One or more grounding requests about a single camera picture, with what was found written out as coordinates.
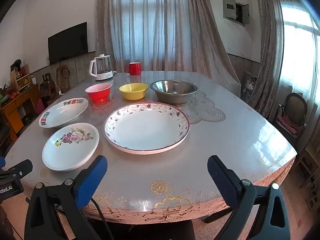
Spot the lace table doily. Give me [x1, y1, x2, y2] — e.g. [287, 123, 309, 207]
[180, 90, 227, 125]

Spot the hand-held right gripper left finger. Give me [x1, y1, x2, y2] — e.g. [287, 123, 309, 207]
[24, 155, 108, 240]

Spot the grey electrical panel box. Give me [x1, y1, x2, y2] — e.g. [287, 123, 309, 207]
[222, 0, 250, 27]

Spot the orange wooden cabinet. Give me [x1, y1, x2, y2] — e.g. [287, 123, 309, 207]
[0, 83, 41, 136]

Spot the carved wooden chair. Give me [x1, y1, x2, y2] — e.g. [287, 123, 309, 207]
[55, 65, 71, 93]

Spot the stainless steel bowl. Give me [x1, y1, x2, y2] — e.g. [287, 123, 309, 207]
[149, 80, 198, 105]

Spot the large plate with floral rim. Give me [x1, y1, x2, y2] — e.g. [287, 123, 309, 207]
[103, 102, 190, 154]

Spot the white glass electric kettle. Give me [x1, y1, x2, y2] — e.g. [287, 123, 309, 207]
[89, 54, 114, 81]

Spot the black cable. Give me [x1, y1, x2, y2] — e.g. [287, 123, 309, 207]
[90, 197, 114, 240]

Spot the beige side window curtain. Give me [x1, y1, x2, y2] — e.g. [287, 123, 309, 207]
[249, 0, 286, 121]

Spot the beige sheer window curtain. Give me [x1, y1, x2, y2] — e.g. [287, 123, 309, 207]
[95, 0, 241, 100]

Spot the black wall television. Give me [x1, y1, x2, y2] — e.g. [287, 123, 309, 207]
[47, 22, 88, 65]

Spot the wooden shelf with ornaments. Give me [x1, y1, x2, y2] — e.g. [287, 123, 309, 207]
[9, 59, 32, 93]

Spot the red mug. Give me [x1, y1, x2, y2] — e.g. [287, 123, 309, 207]
[124, 62, 142, 75]

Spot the white plate with rose print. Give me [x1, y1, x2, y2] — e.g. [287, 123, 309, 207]
[42, 123, 100, 172]

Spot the dark oval-back chair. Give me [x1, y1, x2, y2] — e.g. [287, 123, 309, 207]
[273, 92, 308, 146]

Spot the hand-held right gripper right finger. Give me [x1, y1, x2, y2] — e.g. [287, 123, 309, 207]
[207, 155, 292, 240]

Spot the yellow plastic bowl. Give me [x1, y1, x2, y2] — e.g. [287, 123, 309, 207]
[119, 83, 149, 101]

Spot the leaning framed picture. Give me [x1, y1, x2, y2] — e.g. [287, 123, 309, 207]
[243, 71, 258, 91]

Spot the white plate with red symbols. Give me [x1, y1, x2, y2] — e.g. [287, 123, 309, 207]
[39, 98, 89, 129]

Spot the wooden lattice chair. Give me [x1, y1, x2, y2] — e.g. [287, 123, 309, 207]
[297, 149, 320, 214]

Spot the red plastic bowl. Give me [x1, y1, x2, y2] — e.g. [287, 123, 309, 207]
[85, 83, 112, 103]

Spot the pink plastic bin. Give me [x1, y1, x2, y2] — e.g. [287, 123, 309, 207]
[36, 99, 46, 115]

